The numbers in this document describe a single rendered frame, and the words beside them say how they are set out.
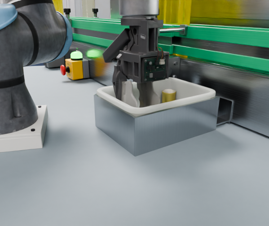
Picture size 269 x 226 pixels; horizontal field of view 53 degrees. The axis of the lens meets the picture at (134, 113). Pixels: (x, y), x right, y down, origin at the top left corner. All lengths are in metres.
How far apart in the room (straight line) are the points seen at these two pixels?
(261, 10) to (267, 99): 0.30
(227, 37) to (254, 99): 0.16
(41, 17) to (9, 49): 0.13
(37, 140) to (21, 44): 0.19
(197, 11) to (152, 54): 0.49
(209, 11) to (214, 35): 0.24
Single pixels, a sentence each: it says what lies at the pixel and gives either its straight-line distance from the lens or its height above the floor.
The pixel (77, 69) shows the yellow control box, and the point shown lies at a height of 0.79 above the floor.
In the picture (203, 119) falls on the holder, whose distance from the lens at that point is 0.60.
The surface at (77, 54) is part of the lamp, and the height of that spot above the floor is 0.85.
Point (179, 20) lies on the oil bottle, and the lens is 0.84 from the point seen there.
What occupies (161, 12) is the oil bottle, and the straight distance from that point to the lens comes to 0.88.
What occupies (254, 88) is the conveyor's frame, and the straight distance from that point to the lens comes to 0.63.
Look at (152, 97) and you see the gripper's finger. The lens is 0.58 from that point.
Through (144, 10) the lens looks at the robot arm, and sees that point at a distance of 0.51.
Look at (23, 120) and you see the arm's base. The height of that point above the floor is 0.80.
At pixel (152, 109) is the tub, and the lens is 0.49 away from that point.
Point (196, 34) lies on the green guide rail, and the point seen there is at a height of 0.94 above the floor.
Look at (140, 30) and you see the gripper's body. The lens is 0.52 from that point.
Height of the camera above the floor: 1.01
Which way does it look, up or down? 21 degrees down
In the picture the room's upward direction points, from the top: straight up
